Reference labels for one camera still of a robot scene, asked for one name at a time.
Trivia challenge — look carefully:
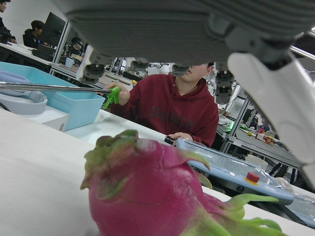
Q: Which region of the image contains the white bowl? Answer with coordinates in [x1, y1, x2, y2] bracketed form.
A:
[246, 154, 268, 170]

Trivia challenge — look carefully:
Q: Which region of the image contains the person wearing headset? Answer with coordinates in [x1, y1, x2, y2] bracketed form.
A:
[70, 36, 86, 56]

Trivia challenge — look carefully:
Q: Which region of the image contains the red box on workbench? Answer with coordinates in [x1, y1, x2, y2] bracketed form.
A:
[255, 132, 275, 146]

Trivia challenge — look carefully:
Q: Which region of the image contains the seated person in dark hoodie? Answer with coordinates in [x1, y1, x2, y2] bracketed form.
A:
[22, 20, 45, 49]

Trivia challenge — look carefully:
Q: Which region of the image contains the light blue plastic bin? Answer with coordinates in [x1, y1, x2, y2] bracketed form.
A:
[0, 61, 106, 131]

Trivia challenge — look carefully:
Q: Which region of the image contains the black laptop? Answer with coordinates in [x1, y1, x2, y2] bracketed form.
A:
[31, 44, 56, 62]

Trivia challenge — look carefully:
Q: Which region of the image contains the left robot dexterous hand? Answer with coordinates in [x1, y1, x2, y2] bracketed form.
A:
[51, 0, 315, 191]

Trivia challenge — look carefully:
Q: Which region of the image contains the light blue teach pendant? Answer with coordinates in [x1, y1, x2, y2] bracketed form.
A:
[176, 137, 315, 228]

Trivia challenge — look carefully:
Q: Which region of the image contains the metal grabber with green handle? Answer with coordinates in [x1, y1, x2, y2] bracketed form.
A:
[0, 82, 121, 110]

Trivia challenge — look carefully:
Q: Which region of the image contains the standing person in black jacket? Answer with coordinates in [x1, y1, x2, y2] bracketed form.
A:
[0, 0, 17, 45]

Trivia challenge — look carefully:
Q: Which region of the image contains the black computer monitor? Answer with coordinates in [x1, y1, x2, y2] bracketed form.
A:
[39, 11, 67, 47]

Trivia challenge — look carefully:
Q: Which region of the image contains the pink dragon fruit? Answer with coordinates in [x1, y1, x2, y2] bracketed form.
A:
[80, 129, 288, 236]

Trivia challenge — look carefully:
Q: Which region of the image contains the person in red hoodie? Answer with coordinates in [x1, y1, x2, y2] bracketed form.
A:
[105, 62, 220, 148]

